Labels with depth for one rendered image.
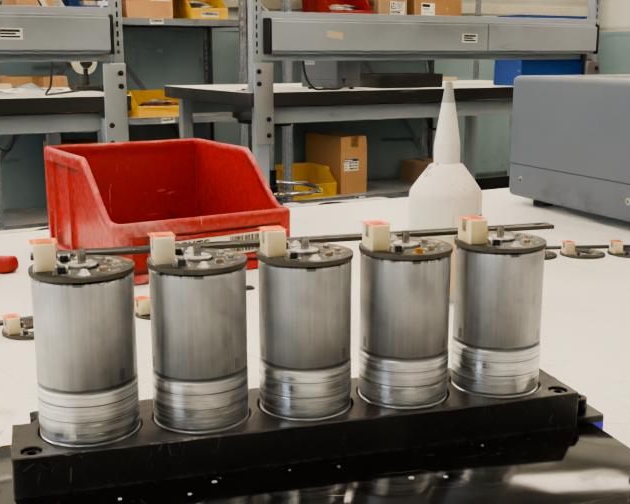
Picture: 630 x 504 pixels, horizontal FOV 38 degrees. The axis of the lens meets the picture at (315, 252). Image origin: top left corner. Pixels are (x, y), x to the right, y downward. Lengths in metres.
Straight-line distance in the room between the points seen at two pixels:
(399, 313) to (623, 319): 0.20
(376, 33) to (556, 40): 0.73
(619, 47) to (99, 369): 6.23
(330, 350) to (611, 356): 0.16
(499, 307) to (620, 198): 0.38
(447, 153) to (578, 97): 0.24
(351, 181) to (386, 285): 4.65
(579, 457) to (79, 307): 0.13
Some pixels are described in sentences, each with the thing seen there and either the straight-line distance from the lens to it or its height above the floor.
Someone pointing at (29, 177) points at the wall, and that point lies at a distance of 4.68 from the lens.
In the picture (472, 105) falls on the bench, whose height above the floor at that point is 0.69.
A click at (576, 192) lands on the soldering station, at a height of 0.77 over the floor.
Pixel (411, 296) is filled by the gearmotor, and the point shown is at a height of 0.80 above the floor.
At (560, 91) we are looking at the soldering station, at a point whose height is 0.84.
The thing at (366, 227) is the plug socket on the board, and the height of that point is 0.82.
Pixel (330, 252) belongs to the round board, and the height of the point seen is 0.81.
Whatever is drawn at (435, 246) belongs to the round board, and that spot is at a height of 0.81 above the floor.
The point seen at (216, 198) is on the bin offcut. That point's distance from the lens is 0.57.
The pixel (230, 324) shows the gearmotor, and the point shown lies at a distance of 0.23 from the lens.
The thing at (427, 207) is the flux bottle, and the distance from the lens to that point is 0.42.
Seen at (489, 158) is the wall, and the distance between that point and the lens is 5.97.
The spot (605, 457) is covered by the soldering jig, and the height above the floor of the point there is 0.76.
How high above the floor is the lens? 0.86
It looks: 12 degrees down
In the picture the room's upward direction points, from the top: straight up
